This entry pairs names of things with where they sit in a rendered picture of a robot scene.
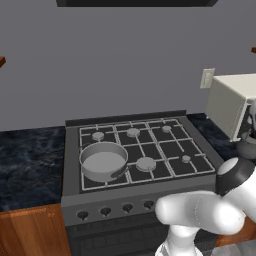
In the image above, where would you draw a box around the black stove knob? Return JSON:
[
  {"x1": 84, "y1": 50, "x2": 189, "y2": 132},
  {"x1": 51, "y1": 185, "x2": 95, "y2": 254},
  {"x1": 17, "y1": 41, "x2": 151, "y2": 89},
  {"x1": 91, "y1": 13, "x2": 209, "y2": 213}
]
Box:
[
  {"x1": 122, "y1": 203, "x2": 134, "y2": 214},
  {"x1": 76, "y1": 210, "x2": 90, "y2": 222},
  {"x1": 99, "y1": 206, "x2": 113, "y2": 218},
  {"x1": 143, "y1": 200, "x2": 156, "y2": 211}
]

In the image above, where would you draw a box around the grey stove with hob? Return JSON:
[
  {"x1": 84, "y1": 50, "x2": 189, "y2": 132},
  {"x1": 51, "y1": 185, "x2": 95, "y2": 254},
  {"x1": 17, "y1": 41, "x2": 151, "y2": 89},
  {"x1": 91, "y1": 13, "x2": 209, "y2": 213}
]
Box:
[{"x1": 60, "y1": 109, "x2": 225, "y2": 256}]

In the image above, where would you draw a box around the grey saucepan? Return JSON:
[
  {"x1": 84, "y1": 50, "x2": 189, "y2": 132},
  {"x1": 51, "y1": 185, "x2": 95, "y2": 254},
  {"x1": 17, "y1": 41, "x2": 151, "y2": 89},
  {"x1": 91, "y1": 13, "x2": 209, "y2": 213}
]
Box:
[{"x1": 78, "y1": 141, "x2": 131, "y2": 184}]

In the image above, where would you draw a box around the white microwave oven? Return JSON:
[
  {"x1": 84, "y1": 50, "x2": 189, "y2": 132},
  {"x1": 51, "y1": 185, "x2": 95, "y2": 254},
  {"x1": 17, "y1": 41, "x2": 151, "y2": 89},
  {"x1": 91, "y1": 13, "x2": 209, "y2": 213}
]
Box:
[{"x1": 204, "y1": 73, "x2": 256, "y2": 143}]

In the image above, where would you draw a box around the dark oven door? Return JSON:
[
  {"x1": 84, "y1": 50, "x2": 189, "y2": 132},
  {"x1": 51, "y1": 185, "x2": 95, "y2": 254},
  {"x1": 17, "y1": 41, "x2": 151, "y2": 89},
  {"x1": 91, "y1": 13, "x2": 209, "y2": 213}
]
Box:
[{"x1": 65, "y1": 213, "x2": 218, "y2": 256}]

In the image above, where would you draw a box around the black range hood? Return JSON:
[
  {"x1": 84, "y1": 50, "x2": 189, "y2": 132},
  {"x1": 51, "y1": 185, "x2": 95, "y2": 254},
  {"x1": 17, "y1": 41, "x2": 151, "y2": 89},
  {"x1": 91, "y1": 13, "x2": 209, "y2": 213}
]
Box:
[{"x1": 55, "y1": 0, "x2": 220, "y2": 8}]

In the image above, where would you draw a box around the wooden base cupboard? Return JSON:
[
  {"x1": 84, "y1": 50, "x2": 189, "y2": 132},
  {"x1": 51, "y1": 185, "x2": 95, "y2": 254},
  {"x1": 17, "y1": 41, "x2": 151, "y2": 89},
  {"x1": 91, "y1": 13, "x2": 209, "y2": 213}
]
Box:
[
  {"x1": 0, "y1": 202, "x2": 73, "y2": 256},
  {"x1": 213, "y1": 216, "x2": 256, "y2": 248}
]

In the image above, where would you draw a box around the white wall socket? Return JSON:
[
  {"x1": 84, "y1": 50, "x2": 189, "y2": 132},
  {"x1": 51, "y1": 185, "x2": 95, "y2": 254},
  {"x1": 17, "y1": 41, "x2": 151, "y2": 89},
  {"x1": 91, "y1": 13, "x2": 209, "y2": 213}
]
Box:
[{"x1": 199, "y1": 67, "x2": 216, "y2": 90}]

